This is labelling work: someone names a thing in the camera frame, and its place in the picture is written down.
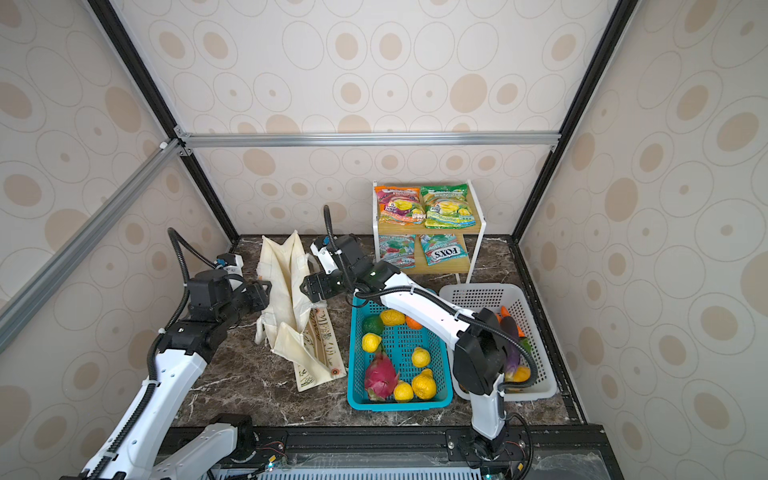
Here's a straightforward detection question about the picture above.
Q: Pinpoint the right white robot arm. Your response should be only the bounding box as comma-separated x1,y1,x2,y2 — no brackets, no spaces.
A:
300,235,511,442

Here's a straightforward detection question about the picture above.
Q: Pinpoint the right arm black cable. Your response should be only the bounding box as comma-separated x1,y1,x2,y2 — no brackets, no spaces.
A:
322,205,539,390

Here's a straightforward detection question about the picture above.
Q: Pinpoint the green red candy bag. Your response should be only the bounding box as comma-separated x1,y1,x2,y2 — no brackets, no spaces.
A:
379,235,416,270

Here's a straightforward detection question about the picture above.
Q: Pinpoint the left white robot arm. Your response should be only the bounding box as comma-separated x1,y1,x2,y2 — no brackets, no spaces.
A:
78,267,272,479

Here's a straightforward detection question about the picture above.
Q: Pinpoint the white wooden two-tier shelf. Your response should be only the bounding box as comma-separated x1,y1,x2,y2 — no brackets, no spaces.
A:
372,179,487,284

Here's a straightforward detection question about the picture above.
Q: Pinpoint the green yellow snack bag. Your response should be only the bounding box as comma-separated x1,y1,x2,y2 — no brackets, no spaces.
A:
420,184,476,229

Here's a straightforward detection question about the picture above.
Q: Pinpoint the orange pink snack bag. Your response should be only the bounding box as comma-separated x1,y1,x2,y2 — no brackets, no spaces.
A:
374,186,426,225

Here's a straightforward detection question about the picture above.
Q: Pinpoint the green Fox's candy bag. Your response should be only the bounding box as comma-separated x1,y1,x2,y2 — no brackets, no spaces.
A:
420,234,467,266

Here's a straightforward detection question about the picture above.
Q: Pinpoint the yellow lemon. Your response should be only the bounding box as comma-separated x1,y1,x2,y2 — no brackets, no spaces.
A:
393,381,415,403
379,309,406,327
411,347,431,369

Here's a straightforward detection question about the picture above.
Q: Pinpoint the pink dragon fruit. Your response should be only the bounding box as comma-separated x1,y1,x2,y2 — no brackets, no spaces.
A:
364,351,399,402

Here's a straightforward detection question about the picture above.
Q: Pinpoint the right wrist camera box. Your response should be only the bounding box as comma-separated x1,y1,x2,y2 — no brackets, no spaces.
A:
310,243,338,275

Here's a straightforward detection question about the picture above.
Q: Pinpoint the yellow lemon top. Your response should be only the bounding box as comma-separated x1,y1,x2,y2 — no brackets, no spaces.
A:
379,309,406,327

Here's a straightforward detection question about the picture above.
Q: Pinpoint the black right corner post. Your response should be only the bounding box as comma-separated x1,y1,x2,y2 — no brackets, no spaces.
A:
511,0,639,244

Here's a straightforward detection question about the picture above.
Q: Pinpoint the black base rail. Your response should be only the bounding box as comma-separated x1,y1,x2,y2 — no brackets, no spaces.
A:
199,424,623,479

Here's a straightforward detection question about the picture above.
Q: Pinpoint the orange carrot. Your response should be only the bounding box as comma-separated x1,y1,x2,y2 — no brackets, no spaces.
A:
497,306,526,338

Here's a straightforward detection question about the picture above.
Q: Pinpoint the large yellow citrus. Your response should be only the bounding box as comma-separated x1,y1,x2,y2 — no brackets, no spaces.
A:
411,369,437,400

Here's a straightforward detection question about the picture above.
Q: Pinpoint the yellow pepper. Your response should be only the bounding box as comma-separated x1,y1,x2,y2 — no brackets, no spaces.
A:
506,365,531,383

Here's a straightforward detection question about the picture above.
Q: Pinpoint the teal plastic basket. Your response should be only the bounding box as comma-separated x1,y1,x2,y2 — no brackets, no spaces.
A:
347,299,453,412

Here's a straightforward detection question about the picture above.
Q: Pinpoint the purple eggplant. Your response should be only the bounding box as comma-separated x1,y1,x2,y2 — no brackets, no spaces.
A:
500,315,521,382

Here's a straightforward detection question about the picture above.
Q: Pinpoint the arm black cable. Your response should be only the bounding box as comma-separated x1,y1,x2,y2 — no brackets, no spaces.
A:
146,227,218,385
322,205,539,390

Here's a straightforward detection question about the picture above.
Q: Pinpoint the green lime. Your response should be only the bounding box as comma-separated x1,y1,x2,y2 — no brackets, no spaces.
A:
362,315,385,336

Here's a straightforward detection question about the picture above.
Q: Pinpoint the aluminium horizontal rail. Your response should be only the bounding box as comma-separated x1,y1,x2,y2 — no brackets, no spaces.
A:
180,131,561,148

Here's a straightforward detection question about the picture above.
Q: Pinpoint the black corner frame post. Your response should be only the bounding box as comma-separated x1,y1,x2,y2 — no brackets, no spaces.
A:
86,0,241,247

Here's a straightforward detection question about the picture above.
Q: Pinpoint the aluminium diagonal rail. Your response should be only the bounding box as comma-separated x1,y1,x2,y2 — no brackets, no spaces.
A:
1,139,182,350

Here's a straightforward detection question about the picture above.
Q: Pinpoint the floral cream grocery tote bag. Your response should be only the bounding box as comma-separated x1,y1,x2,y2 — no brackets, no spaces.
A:
254,232,347,392

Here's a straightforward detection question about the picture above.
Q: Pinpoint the white plastic basket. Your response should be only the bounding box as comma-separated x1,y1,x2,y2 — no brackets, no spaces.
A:
439,283,558,402

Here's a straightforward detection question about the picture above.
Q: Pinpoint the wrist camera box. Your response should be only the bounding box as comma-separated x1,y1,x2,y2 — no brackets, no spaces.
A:
310,243,338,275
216,253,244,275

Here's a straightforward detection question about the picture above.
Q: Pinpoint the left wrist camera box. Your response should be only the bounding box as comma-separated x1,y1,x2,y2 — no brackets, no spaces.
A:
216,253,244,275

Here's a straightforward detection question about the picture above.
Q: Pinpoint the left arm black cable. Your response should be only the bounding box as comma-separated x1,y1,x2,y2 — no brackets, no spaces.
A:
146,227,218,385

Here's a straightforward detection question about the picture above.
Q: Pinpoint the orange fruit in teal basket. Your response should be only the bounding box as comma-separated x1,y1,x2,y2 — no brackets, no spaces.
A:
405,316,422,330

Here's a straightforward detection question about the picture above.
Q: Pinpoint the yellow lemon front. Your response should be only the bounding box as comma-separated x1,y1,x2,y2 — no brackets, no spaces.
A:
393,381,415,403

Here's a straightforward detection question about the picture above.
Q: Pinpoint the yellow lemon middle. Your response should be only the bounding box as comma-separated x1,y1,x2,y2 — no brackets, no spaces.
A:
411,347,431,369

